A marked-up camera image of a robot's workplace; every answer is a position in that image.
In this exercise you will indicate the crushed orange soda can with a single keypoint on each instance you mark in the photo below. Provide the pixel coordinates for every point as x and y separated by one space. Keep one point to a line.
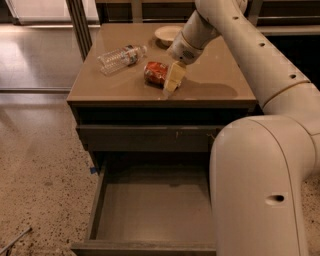
155 72

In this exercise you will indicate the open grey middle drawer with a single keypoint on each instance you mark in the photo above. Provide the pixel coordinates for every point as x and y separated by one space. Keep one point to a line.
150 210

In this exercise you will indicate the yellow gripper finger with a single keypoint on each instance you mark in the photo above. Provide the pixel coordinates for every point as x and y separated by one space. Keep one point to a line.
174 78

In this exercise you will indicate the closed grey top drawer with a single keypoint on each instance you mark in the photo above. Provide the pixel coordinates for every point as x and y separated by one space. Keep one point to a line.
147 138

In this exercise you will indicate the grey metal post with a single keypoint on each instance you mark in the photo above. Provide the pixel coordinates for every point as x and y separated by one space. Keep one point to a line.
80 26

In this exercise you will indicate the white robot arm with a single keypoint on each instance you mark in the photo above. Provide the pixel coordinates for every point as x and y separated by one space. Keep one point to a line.
257 163

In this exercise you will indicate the grey drawer cabinet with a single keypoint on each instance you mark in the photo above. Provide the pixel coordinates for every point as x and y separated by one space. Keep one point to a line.
213 92

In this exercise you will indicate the clear plastic water bottle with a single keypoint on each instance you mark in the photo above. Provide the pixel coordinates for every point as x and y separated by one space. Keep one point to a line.
112 62

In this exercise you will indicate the blue tape piece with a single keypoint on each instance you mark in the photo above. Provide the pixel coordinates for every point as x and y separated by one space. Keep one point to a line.
93 170

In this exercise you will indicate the white shallow bowl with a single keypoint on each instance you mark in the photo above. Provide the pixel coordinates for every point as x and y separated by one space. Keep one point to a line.
167 34

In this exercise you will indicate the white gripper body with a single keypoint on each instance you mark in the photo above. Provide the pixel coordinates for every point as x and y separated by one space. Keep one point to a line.
184 51

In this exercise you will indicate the metal rod on floor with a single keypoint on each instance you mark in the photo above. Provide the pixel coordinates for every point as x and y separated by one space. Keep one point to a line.
7 247

